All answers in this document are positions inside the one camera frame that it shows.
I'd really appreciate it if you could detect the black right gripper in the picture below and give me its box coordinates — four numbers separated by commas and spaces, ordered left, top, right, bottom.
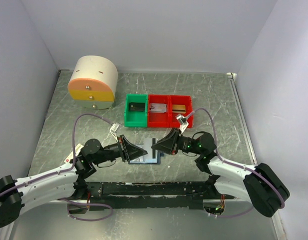
151, 127, 203, 156

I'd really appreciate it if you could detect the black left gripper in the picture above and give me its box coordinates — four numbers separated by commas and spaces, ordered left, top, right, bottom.
92, 134, 147, 165

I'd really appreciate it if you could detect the blue leather card holder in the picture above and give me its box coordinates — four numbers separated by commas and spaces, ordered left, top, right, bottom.
128, 138, 164, 165

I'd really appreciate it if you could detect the white black-striped card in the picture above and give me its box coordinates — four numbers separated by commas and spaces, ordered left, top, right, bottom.
143, 137, 161, 164

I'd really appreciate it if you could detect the grey magnetic stripe card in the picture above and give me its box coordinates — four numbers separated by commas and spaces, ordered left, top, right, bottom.
149, 103, 167, 114

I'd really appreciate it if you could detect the dark card with chip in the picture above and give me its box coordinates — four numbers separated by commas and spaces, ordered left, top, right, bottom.
128, 102, 146, 112

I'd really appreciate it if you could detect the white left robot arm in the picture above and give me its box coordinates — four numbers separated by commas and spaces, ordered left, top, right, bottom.
0, 135, 147, 228

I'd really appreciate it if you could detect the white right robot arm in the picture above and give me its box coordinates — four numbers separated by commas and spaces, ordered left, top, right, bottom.
152, 128, 290, 218

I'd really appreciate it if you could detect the gold card in red bin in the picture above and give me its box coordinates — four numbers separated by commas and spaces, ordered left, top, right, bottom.
172, 104, 186, 114

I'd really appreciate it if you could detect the red plastic double bin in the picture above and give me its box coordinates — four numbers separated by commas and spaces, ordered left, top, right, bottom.
147, 94, 193, 128

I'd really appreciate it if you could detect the green plastic bin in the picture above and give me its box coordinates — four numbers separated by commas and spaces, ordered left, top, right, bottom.
124, 94, 148, 128

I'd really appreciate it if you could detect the white small cardboard box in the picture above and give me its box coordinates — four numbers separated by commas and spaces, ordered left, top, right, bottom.
64, 143, 84, 163

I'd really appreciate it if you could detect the cream round drawer cabinet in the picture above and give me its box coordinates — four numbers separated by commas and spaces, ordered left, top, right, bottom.
67, 55, 118, 110

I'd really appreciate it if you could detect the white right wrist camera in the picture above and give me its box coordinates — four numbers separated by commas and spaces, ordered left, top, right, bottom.
176, 114, 189, 133

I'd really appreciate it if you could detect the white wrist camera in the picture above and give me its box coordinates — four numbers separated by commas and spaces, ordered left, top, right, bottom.
176, 114, 189, 133
110, 122, 121, 133

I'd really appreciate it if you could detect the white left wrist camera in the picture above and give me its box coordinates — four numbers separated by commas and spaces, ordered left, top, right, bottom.
110, 122, 121, 133

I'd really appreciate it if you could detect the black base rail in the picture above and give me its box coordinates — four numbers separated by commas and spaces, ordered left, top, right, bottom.
56, 181, 236, 212

